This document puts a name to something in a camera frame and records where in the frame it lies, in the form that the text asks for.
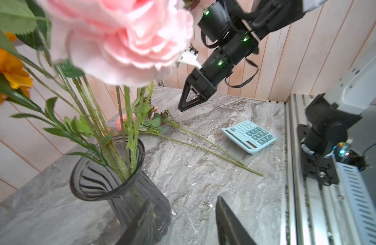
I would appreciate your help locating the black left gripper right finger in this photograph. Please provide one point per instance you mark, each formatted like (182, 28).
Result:
(229, 229)

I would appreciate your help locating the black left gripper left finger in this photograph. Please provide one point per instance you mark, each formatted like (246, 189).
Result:
(141, 229)

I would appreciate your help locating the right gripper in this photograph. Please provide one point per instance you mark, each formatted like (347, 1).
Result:
(201, 84)

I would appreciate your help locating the small pink carnation stem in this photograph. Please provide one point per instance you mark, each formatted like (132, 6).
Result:
(156, 121)

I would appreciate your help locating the pink peony single stem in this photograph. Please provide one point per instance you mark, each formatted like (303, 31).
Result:
(121, 43)

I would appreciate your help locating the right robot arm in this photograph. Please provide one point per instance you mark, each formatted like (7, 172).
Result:
(299, 62)

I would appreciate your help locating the dark ribbed glass vase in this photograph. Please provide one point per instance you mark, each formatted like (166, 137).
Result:
(90, 181)

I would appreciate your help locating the teal desk calculator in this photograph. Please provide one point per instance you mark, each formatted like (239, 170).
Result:
(249, 136)

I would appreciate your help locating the orange marigold flower stem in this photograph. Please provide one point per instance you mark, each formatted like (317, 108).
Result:
(81, 121)

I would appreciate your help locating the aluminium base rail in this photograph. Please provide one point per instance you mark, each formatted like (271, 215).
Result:
(340, 214)

